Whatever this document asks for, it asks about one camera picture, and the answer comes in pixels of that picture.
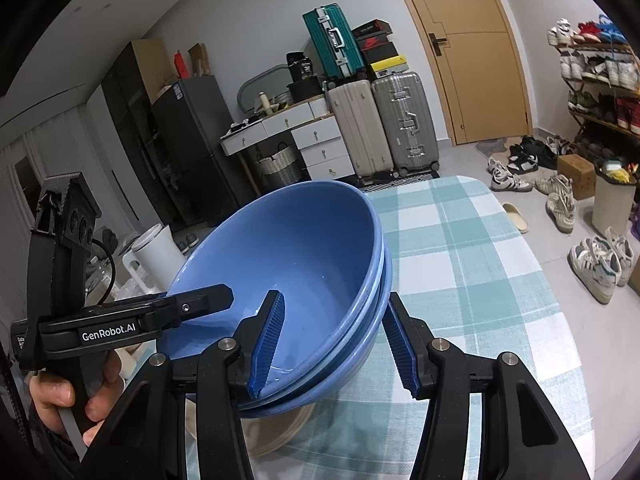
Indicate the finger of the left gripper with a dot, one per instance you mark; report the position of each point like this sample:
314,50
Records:
172,311

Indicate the teal plaid tablecloth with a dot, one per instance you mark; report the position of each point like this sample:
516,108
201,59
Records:
461,265

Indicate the woven laundry basket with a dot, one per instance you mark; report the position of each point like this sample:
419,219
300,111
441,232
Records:
281,168

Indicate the white trash bin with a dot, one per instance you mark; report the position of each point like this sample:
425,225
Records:
616,187

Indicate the white green sneaker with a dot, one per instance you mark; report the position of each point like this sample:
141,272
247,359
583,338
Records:
596,264

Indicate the large cream plate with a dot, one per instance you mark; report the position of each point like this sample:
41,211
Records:
262,435

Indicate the blue bowl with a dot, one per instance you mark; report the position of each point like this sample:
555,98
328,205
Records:
253,410
318,243
340,339

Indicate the stacked shoe boxes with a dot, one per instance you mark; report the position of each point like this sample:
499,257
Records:
378,50

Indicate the black refrigerator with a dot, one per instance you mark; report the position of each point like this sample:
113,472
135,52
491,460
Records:
171,130

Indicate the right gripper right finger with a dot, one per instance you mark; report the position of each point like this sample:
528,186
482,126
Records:
433,369

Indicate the left hand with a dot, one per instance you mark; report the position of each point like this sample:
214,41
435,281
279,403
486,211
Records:
50,393

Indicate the wooden door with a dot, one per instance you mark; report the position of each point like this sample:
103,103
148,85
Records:
477,70

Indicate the beige slipper right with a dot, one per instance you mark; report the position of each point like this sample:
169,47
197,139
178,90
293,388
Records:
516,217

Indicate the white drawer desk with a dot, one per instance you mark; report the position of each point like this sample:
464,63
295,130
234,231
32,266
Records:
315,133

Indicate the small brown cardboard box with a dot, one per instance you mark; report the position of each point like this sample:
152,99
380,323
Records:
581,172

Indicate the wooden shoe rack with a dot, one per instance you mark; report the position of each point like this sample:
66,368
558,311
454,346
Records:
601,72

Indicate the white kettle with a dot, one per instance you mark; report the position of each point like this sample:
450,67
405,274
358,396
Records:
154,260

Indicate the teal suitcase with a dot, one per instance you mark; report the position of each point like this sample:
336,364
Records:
335,44

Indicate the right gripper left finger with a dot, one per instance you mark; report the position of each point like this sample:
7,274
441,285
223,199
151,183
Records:
231,371

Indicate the beige suitcase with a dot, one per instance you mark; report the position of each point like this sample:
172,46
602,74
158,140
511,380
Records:
354,108

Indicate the silver suitcase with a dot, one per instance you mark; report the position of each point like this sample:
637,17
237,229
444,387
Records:
407,122

